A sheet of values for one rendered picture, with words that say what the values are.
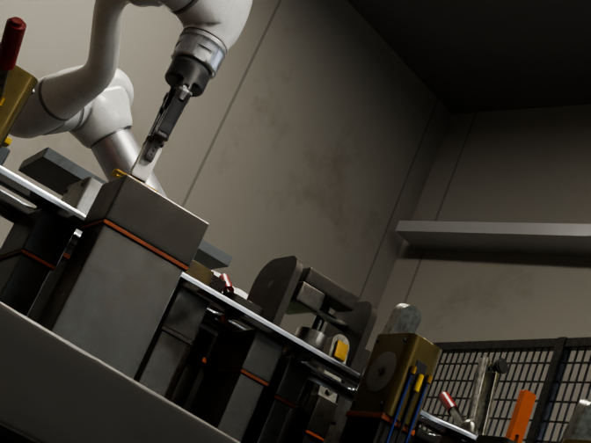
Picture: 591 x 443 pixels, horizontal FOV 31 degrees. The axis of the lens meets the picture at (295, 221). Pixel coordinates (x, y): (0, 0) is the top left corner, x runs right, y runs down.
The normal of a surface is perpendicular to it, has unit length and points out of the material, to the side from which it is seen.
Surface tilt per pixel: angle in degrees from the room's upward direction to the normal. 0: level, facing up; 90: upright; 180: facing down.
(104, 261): 90
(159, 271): 90
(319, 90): 90
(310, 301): 90
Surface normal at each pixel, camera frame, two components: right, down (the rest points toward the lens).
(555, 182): -0.61, -0.50
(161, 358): 0.51, -0.12
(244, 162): 0.70, 0.01
